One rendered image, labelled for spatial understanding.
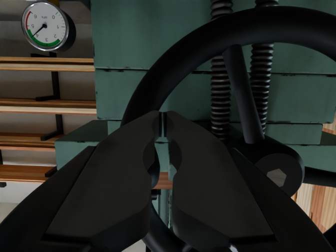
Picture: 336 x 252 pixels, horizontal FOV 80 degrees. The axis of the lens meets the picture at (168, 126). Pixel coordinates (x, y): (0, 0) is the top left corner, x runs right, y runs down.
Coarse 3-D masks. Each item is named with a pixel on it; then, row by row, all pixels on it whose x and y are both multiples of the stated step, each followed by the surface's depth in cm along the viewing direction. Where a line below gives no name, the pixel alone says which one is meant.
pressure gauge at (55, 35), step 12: (36, 0) 26; (48, 0) 28; (24, 12) 27; (36, 12) 27; (48, 12) 27; (60, 12) 27; (24, 24) 27; (36, 24) 27; (48, 24) 27; (60, 24) 27; (72, 24) 29; (36, 36) 28; (48, 36) 28; (60, 36) 28; (72, 36) 29; (48, 48) 28; (60, 48) 29
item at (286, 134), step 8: (112, 120) 37; (120, 120) 37; (112, 128) 37; (240, 128) 37; (264, 128) 37; (272, 128) 38; (280, 128) 38; (288, 128) 38; (296, 128) 38; (304, 128) 38; (312, 128) 38; (320, 128) 38; (272, 136) 38; (280, 136) 38; (288, 136) 38; (296, 136) 38; (304, 136) 38; (312, 136) 38; (320, 136) 38
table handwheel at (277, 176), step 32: (192, 32) 17; (224, 32) 16; (256, 32) 16; (288, 32) 16; (320, 32) 16; (160, 64) 17; (192, 64) 17; (160, 96) 17; (256, 128) 18; (256, 160) 17; (288, 160) 17; (288, 192) 18; (160, 224) 21
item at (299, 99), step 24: (96, 72) 35; (120, 72) 35; (144, 72) 35; (192, 72) 35; (96, 96) 36; (120, 96) 36; (168, 96) 36; (192, 96) 36; (288, 96) 36; (312, 96) 36; (192, 120) 37; (288, 120) 37; (312, 120) 37
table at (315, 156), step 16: (80, 128) 47; (96, 128) 47; (64, 144) 37; (80, 144) 37; (96, 144) 37; (160, 144) 38; (288, 144) 38; (304, 144) 38; (320, 144) 39; (64, 160) 38; (160, 160) 38; (304, 160) 39; (320, 160) 39
